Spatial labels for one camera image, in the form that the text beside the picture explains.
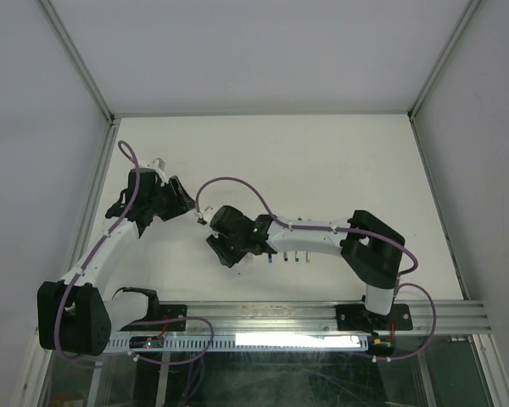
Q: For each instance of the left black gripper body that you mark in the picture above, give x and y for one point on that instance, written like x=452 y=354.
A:
x=165 y=205

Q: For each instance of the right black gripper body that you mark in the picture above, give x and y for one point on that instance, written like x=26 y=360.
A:
x=230 y=251

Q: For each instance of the orange tip marker clear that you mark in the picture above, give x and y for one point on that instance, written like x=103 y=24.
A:
x=249 y=259

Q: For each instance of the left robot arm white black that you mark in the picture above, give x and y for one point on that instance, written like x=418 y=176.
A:
x=72 y=314

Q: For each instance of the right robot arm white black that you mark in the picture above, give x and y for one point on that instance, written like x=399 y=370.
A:
x=371 y=248

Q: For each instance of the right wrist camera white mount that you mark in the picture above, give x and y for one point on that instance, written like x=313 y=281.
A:
x=205 y=216

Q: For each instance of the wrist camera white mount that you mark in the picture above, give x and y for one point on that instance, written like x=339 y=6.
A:
x=205 y=216
x=157 y=165

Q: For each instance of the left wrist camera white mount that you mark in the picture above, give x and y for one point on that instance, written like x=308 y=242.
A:
x=157 y=165

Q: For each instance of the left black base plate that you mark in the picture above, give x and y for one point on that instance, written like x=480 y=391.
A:
x=154 y=321

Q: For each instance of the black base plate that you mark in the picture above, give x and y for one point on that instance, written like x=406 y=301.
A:
x=352 y=317
x=154 y=321

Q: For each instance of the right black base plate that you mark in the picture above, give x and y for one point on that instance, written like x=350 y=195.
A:
x=352 y=317

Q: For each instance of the white slotted cable duct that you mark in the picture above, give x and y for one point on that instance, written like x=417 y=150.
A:
x=247 y=342

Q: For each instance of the aluminium mounting rail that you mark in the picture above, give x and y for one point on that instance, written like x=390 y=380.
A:
x=415 y=317

